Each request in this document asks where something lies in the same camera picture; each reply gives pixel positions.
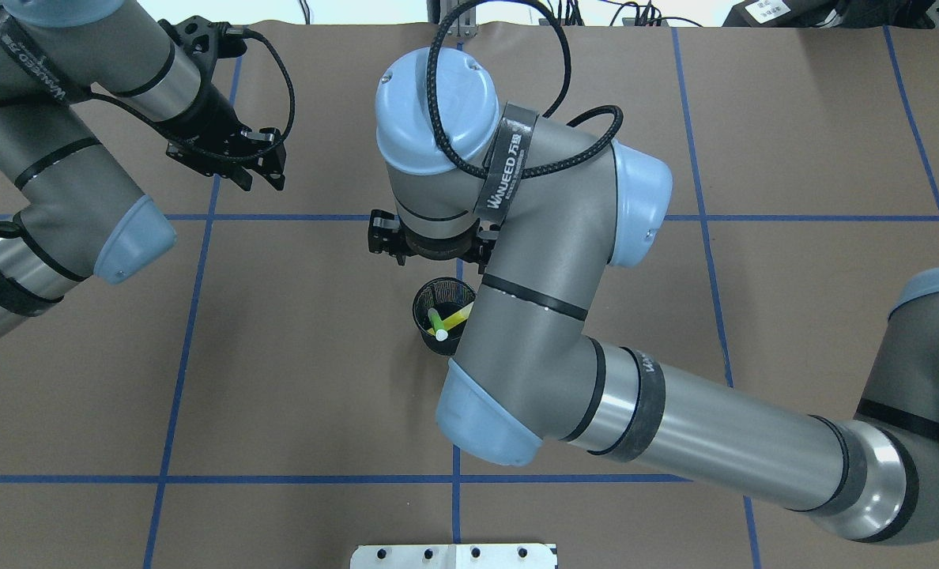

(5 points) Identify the green highlighter pen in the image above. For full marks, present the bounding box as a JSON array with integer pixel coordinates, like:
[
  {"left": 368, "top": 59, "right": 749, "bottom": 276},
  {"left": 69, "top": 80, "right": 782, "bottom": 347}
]
[{"left": 427, "top": 307, "right": 449, "bottom": 342}]

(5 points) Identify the black mesh pen cup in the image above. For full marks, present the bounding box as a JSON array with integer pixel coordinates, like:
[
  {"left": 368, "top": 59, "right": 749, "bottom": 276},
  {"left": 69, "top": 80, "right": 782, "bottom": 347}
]
[{"left": 412, "top": 277, "right": 476, "bottom": 356}]

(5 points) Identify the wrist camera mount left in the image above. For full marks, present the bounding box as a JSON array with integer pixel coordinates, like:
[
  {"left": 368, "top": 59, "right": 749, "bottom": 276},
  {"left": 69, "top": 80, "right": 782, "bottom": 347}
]
[{"left": 158, "top": 15, "right": 247, "bottom": 77}]

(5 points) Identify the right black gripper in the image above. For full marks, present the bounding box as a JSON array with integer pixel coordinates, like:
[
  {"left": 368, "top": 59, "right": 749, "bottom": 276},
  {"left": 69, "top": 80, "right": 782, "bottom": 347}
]
[{"left": 368, "top": 209, "right": 501, "bottom": 273}]

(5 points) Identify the yellow highlighter pen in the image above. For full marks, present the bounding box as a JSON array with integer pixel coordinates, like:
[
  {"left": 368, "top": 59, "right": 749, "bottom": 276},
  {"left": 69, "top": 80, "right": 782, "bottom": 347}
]
[{"left": 444, "top": 302, "right": 473, "bottom": 331}]

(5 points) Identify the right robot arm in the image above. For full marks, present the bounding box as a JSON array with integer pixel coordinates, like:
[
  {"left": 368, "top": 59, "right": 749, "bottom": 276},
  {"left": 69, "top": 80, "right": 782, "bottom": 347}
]
[{"left": 368, "top": 46, "right": 939, "bottom": 545}]

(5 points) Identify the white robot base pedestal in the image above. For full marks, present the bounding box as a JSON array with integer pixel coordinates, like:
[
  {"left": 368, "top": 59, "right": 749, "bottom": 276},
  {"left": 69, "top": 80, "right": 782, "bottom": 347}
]
[{"left": 349, "top": 543, "right": 560, "bottom": 568}]

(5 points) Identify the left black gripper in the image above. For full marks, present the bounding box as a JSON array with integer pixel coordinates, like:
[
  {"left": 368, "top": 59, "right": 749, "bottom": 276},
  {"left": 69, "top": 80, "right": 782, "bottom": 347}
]
[{"left": 165, "top": 83, "right": 286, "bottom": 192}]

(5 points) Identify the aluminium frame post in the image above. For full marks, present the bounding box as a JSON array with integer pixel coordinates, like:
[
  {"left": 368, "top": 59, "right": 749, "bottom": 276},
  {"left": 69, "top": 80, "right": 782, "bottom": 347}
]
[{"left": 425, "top": 0, "right": 479, "bottom": 37}]

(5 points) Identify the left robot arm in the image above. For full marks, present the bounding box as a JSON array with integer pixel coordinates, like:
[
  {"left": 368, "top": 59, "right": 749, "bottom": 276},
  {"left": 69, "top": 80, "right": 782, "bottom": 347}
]
[{"left": 0, "top": 1, "right": 290, "bottom": 338}]

